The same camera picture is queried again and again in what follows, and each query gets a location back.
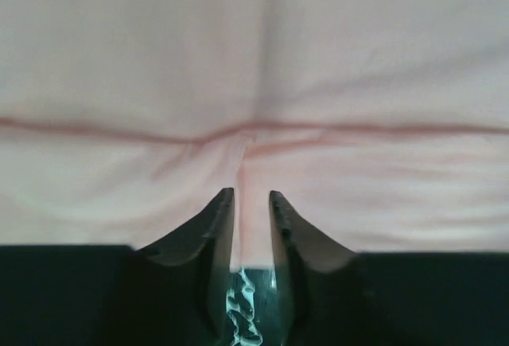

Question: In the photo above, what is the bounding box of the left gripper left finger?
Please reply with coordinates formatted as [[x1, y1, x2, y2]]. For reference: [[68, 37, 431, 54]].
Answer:
[[1, 188, 235, 345]]

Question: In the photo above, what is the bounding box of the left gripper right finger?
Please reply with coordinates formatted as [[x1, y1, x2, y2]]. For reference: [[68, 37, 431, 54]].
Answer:
[[269, 191, 508, 345]]

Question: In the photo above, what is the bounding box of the pink t shirt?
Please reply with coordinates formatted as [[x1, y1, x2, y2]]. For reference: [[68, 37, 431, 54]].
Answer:
[[1, 0, 508, 267]]

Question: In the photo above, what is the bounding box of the black marble pattern mat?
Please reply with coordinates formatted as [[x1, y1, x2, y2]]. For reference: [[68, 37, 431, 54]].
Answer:
[[224, 268, 284, 346]]

